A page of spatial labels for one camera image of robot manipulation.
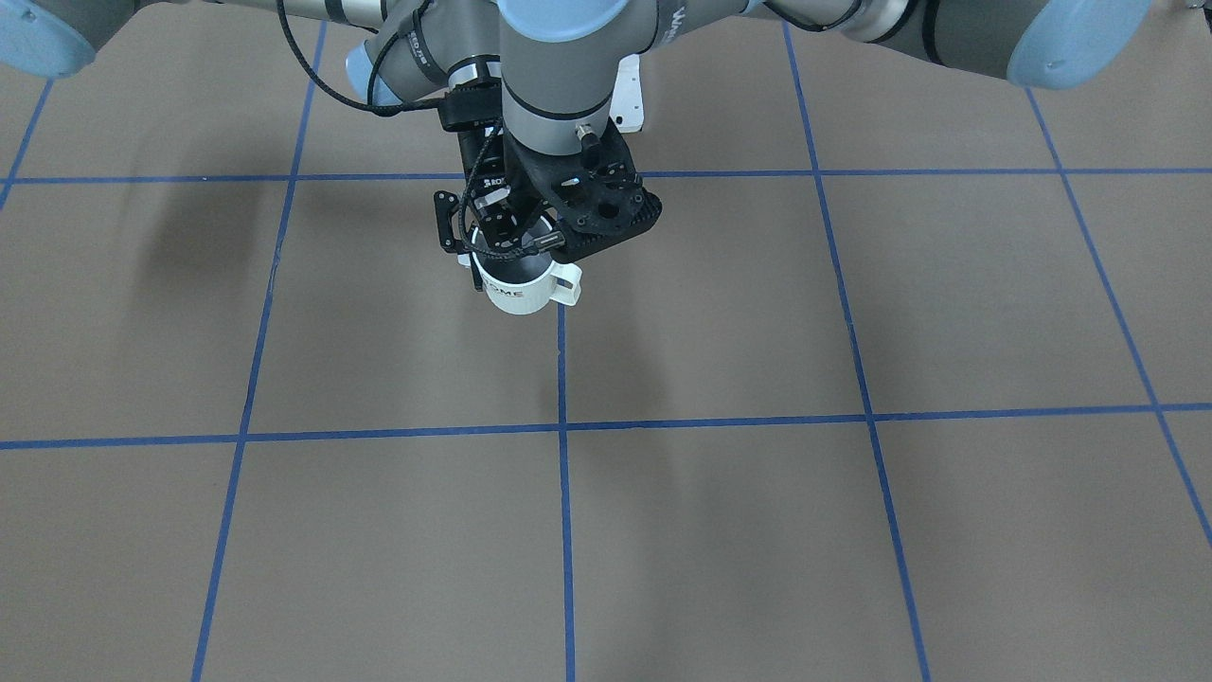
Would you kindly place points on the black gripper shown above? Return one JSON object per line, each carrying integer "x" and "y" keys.
{"x": 491, "y": 188}

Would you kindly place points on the white mug with handle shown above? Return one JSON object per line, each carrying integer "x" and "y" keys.
{"x": 525, "y": 285}

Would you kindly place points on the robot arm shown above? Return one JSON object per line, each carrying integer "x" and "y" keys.
{"x": 419, "y": 56}
{"x": 559, "y": 58}

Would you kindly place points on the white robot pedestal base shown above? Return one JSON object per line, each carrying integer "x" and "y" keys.
{"x": 627, "y": 104}

